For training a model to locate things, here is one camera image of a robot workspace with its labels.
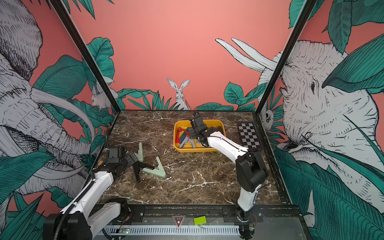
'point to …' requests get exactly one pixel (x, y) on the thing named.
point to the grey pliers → (186, 139)
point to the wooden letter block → (100, 163)
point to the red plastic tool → (180, 129)
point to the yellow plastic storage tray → (217, 125)
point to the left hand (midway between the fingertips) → (129, 156)
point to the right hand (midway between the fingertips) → (193, 128)
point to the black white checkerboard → (249, 137)
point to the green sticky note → (200, 220)
